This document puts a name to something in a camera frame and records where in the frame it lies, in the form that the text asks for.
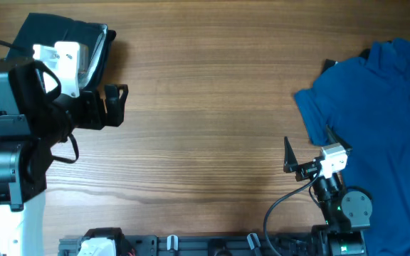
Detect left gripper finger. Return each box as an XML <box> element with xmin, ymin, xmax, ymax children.
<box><xmin>105</xmin><ymin>99</ymin><xmax>124</xmax><ymax>127</ymax></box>
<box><xmin>105</xmin><ymin>84</ymin><xmax>129</xmax><ymax>107</ymax></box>

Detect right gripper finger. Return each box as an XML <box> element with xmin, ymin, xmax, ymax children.
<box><xmin>283</xmin><ymin>137</ymin><xmax>298</xmax><ymax>173</ymax></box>
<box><xmin>325</xmin><ymin>125</ymin><xmax>352</xmax><ymax>154</ymax></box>

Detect black shorts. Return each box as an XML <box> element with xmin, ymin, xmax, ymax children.
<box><xmin>6</xmin><ymin>13</ymin><xmax>117</xmax><ymax>90</ymax></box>

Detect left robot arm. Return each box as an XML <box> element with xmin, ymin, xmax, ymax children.
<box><xmin>0</xmin><ymin>58</ymin><xmax>128</xmax><ymax>255</ymax></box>

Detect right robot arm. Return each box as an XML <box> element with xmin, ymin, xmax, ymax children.
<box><xmin>283</xmin><ymin>127</ymin><xmax>373</xmax><ymax>255</ymax></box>

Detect blue t-shirt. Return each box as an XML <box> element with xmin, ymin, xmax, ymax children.
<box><xmin>294</xmin><ymin>38</ymin><xmax>410</xmax><ymax>255</ymax></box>

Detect right black cable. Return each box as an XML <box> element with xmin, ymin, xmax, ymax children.
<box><xmin>263</xmin><ymin>166</ymin><xmax>323</xmax><ymax>256</ymax></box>

